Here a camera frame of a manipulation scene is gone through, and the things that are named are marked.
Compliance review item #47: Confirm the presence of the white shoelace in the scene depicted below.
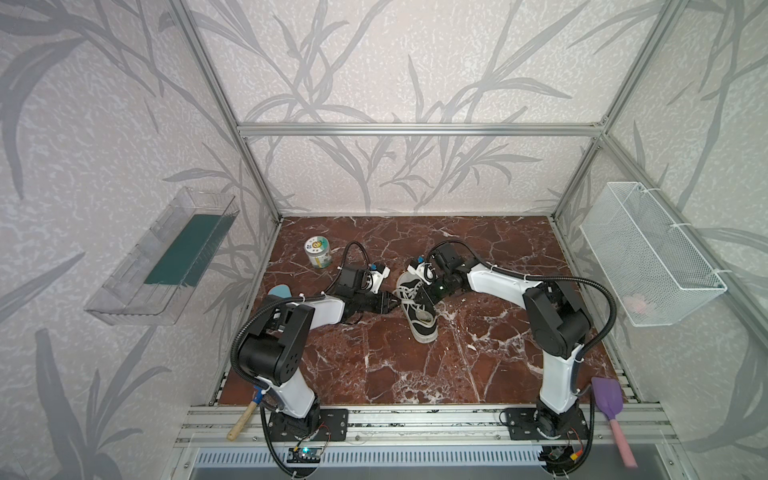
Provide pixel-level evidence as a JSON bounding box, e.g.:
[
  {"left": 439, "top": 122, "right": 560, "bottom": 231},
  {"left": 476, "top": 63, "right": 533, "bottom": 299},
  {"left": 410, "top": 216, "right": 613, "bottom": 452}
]
[{"left": 395, "top": 277, "right": 435, "bottom": 323}]

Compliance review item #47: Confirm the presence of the black white canvas sneaker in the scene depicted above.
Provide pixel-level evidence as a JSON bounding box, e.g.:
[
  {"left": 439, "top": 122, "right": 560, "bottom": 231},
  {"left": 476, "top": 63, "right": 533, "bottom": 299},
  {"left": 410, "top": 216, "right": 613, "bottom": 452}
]
[{"left": 394, "top": 272, "right": 438, "bottom": 344}]

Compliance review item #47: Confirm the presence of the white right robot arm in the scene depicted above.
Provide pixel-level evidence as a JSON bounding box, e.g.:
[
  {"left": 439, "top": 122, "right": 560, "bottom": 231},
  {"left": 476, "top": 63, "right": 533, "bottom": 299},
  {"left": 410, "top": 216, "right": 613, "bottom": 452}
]
[{"left": 408, "top": 239, "right": 617, "bottom": 439}]

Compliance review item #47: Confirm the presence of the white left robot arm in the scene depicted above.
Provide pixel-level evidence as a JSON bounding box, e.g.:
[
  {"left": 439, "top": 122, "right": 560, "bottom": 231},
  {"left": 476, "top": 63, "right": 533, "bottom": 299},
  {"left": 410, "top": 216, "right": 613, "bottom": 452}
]
[{"left": 227, "top": 241, "right": 400, "bottom": 441}]

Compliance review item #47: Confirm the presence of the light blue toy shovel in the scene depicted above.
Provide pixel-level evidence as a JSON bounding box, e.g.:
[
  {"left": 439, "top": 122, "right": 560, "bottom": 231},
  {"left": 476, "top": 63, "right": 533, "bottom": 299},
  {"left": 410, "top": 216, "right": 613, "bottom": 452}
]
[{"left": 267, "top": 284, "right": 292, "bottom": 298}]

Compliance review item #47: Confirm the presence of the blue toy spatula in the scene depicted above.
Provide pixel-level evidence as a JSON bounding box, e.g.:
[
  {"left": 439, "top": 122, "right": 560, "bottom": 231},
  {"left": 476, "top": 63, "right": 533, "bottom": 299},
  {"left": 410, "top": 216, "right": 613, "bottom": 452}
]
[{"left": 226, "top": 388, "right": 264, "bottom": 442}]

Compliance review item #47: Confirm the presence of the green circuit board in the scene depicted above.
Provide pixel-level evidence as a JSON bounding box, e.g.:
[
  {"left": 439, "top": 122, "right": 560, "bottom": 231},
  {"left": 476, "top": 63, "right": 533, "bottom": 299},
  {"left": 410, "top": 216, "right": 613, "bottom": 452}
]
[{"left": 285, "top": 446, "right": 326, "bottom": 464}]

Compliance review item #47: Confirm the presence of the pink object in basket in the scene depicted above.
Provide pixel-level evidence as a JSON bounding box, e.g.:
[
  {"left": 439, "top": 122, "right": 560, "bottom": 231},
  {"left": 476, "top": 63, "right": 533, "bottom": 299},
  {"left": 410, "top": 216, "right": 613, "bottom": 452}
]
[{"left": 622, "top": 294, "right": 654, "bottom": 317}]

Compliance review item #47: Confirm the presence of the purple pink toy shovel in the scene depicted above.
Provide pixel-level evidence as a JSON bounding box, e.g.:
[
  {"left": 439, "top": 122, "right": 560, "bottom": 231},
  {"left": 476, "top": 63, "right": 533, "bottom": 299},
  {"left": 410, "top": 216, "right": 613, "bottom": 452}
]
[{"left": 591, "top": 377, "right": 638, "bottom": 469}]

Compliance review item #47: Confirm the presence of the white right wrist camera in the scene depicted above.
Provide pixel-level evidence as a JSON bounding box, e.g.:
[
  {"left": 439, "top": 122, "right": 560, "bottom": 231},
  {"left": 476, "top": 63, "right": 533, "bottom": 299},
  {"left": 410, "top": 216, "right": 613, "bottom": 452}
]
[{"left": 407, "top": 256, "right": 437, "bottom": 285}]

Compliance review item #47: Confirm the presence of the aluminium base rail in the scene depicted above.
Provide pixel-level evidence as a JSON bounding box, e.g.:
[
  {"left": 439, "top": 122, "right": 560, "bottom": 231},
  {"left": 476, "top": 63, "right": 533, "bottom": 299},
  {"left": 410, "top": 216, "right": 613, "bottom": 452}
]
[{"left": 173, "top": 403, "right": 679, "bottom": 448}]

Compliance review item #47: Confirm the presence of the clear plastic wall tray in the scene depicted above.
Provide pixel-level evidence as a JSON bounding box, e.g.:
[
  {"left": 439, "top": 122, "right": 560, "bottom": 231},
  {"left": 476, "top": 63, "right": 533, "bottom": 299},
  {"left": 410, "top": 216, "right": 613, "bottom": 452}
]
[{"left": 84, "top": 187, "right": 240, "bottom": 326}]

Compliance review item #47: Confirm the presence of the aluminium horizontal frame bar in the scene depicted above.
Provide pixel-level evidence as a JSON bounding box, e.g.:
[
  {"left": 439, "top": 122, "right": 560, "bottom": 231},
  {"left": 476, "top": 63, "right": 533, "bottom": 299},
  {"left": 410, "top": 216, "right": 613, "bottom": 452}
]
[{"left": 237, "top": 123, "right": 602, "bottom": 138}]

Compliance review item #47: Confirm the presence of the white wire mesh basket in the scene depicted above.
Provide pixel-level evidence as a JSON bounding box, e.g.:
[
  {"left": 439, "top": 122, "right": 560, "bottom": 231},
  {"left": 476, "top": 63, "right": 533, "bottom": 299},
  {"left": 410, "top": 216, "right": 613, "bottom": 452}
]
[{"left": 580, "top": 182, "right": 728, "bottom": 328}]

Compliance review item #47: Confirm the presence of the aluminium frame post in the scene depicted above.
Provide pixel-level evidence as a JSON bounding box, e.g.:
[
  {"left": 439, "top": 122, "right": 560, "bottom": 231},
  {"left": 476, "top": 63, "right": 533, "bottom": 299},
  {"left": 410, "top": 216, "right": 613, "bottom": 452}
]
[{"left": 551, "top": 0, "right": 688, "bottom": 220}]

